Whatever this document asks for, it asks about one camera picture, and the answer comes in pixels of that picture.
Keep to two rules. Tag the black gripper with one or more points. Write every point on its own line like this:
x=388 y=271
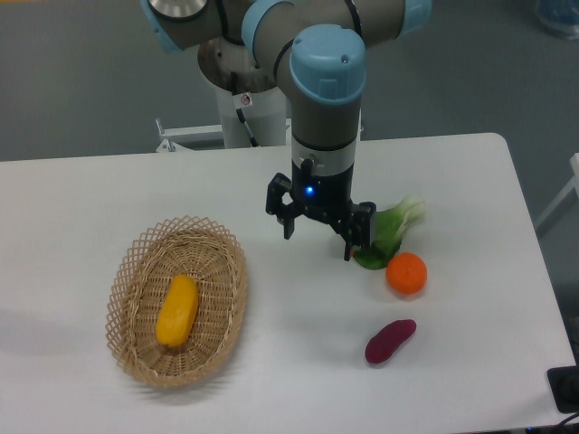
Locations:
x=324 y=199

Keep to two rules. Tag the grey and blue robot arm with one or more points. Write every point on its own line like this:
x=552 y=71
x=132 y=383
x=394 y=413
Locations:
x=179 y=25

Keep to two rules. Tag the oval woven wicker basket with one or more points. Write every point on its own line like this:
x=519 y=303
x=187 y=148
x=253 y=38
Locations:
x=205 y=251

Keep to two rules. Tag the yellow mango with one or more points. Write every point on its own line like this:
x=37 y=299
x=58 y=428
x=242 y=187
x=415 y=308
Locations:
x=178 y=312

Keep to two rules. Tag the green bok choy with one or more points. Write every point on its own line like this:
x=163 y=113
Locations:
x=391 y=226

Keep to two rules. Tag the orange fruit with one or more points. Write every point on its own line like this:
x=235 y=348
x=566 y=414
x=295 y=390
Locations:
x=406 y=273

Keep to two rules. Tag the purple sweet potato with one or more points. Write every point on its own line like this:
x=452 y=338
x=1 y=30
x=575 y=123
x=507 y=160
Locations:
x=381 y=347

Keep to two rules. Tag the white furniture at right edge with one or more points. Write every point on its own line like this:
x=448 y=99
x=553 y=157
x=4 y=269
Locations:
x=562 y=203

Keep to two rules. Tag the black device at table edge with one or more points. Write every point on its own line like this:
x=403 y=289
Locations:
x=563 y=382

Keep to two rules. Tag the blue object top right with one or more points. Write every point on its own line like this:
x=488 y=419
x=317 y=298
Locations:
x=559 y=17

